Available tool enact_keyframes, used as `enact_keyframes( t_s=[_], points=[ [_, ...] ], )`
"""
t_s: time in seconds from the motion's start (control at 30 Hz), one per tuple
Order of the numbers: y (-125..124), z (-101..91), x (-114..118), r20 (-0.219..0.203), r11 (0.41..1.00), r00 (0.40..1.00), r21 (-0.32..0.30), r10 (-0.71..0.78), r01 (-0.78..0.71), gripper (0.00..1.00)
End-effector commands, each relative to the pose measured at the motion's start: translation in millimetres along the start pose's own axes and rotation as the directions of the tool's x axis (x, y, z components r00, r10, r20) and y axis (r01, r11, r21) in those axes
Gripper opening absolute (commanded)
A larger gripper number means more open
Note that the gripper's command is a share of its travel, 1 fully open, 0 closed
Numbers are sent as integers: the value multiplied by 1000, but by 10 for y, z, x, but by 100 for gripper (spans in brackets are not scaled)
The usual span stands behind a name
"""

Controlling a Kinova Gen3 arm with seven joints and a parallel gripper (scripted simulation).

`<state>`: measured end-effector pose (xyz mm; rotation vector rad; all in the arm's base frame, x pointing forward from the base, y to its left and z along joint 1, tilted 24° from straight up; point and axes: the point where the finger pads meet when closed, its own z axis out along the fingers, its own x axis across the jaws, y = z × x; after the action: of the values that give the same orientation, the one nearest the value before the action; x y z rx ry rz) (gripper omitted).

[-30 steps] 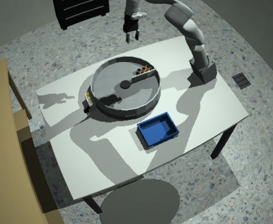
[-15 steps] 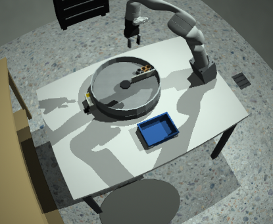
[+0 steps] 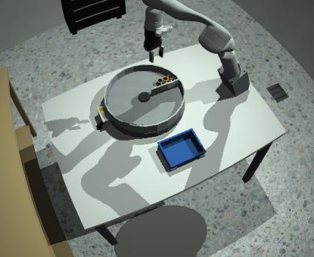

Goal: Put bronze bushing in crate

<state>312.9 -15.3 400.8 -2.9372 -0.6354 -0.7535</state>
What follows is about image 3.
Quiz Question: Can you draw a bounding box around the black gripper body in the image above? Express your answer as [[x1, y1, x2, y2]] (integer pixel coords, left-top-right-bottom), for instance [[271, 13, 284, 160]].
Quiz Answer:
[[144, 19, 173, 51]]

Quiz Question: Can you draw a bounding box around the blue open crate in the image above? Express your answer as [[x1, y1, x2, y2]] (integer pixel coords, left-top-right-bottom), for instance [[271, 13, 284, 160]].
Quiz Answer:
[[157, 128, 205, 171]]

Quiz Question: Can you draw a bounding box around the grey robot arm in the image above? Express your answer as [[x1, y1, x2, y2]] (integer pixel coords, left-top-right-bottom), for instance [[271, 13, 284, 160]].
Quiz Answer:
[[142, 0, 241, 77]]

